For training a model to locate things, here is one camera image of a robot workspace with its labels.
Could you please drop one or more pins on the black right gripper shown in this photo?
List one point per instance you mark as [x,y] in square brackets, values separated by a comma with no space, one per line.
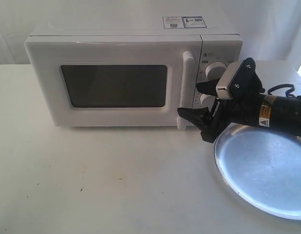
[215,120]

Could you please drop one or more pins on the white microwave door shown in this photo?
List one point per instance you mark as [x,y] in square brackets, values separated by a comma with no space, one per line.
[116,81]

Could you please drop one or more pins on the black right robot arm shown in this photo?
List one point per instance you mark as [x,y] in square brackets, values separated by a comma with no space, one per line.
[274,109]

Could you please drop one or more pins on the white microwave oven body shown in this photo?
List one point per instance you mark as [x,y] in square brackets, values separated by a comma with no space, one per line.
[219,43]

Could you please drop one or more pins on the lower white control knob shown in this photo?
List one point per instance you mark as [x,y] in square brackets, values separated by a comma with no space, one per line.
[205,99]

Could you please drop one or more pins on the white control knob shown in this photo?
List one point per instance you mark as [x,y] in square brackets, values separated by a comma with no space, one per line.
[215,70]
[205,99]

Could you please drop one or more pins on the upper white control knob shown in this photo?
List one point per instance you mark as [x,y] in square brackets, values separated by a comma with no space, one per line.
[215,70]

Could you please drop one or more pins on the blue white warning sticker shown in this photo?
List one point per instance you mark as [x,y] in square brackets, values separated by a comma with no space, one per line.
[184,22]

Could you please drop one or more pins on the round silver metal tray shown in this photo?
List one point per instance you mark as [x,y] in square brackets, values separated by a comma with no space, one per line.
[262,167]

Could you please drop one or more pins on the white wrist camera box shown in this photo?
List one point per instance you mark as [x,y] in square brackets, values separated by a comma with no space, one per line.
[227,88]

